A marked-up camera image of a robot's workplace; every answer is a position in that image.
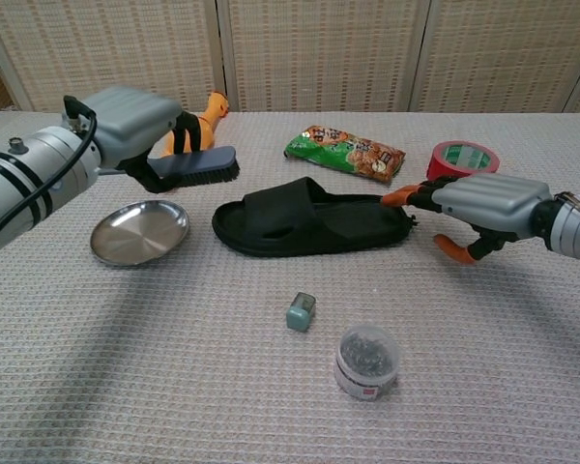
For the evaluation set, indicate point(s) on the right orange-tipped robot hand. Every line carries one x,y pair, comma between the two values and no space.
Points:
493,198

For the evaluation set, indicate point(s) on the left black-fingered robot hand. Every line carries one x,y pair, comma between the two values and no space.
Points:
125,121

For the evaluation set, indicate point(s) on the blue black brush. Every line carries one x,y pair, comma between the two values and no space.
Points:
208,162

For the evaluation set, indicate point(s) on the round stainless steel plate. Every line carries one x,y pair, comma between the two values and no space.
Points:
135,234

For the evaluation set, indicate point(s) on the black slide sandal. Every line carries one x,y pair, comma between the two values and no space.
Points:
280,212

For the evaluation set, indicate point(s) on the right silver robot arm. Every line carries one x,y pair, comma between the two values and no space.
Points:
575,227

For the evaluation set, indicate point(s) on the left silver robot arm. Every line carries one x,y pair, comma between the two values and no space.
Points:
9,179

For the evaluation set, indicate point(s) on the red tape roll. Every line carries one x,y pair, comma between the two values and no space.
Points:
437,166

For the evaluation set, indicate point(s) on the orange rubber chicken toy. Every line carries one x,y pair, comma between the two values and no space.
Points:
212,116

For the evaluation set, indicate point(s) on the green snack bag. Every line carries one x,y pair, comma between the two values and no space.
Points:
343,152

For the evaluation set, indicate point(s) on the clear round jar of pins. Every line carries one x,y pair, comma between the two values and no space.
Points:
365,362

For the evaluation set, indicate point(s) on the small teal pencil sharpener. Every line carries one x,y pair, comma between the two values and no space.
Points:
298,316

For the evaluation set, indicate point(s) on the white woven tablecloth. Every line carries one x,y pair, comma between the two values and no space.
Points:
174,362

